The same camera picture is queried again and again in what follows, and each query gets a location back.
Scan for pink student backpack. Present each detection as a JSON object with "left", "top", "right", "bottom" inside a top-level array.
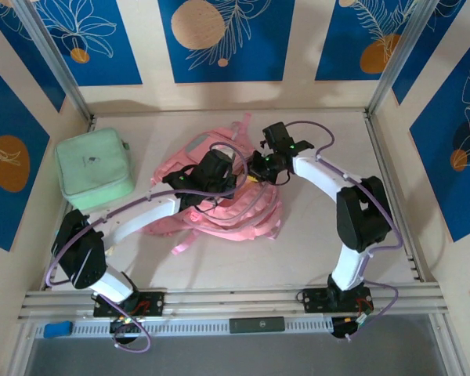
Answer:
[{"left": 140, "top": 112, "right": 283, "bottom": 255}]

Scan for mint green square lunch bag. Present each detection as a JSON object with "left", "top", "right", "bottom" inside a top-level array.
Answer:
[{"left": 53, "top": 127, "right": 136, "bottom": 211}]

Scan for dark rectangular sensor bar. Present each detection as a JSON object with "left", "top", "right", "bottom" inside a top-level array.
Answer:
[{"left": 229, "top": 316, "right": 286, "bottom": 334}]

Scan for small blue block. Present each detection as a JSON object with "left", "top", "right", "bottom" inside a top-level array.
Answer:
[{"left": 42, "top": 320, "right": 72, "bottom": 338}]

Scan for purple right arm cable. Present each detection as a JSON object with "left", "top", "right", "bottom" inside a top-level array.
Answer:
[{"left": 285, "top": 120, "right": 403, "bottom": 342}]

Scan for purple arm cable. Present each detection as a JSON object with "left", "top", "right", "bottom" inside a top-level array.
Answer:
[
  {"left": 285, "top": 120, "right": 403, "bottom": 342},
  {"left": 46, "top": 143, "right": 251, "bottom": 353}
]

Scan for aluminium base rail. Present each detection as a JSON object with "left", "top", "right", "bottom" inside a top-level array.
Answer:
[{"left": 17, "top": 284, "right": 450, "bottom": 320}]

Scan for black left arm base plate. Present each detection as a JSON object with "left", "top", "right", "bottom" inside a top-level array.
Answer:
[{"left": 92, "top": 290, "right": 168, "bottom": 318}]

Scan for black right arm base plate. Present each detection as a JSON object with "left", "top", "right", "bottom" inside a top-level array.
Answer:
[{"left": 302, "top": 287, "right": 373, "bottom": 314}]

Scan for grey slotted cable duct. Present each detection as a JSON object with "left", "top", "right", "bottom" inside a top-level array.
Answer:
[{"left": 34, "top": 316, "right": 334, "bottom": 338}]

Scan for aluminium frame post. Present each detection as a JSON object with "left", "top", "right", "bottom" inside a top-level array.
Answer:
[
  {"left": 367, "top": 0, "right": 442, "bottom": 114},
  {"left": 13, "top": 0, "right": 93, "bottom": 121}
]

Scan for black cable mount bracket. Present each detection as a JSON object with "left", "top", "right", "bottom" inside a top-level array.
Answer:
[
  {"left": 331, "top": 315, "right": 367, "bottom": 342},
  {"left": 108, "top": 317, "right": 142, "bottom": 346}
]

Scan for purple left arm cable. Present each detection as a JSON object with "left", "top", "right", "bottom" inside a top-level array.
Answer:
[{"left": 46, "top": 143, "right": 251, "bottom": 353}]

